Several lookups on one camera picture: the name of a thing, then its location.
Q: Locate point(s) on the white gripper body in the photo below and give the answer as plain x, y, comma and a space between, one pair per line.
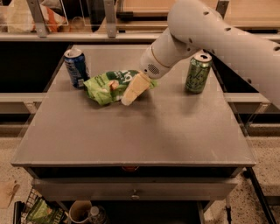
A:
150, 63

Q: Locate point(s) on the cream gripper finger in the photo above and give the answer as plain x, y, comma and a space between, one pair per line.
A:
138, 85

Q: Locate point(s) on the orange white bag on shelf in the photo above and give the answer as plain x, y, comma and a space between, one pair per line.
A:
19, 18

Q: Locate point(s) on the wooden tray on shelf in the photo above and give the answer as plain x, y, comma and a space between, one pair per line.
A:
143, 9

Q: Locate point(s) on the metal shelf railing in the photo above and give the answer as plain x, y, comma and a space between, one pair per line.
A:
87, 33

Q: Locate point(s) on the grey drawer with knob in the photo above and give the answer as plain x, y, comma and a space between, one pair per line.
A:
66, 189

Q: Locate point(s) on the green rice chip bag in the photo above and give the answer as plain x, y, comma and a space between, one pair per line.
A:
109, 87

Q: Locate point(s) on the plastic bottle under table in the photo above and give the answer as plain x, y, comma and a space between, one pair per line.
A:
97, 215

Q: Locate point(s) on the green soda can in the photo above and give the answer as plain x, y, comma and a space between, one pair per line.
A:
199, 68

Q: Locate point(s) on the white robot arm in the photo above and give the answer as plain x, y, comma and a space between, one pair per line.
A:
258, 62

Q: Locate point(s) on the black wire basket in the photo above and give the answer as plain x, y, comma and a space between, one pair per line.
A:
22, 209

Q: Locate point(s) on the paper cup under table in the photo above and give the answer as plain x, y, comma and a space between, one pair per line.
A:
79, 212

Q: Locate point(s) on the green snack bag in basket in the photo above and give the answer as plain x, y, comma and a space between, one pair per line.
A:
42, 213

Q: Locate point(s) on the blue soda can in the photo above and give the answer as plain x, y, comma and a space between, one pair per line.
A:
75, 62

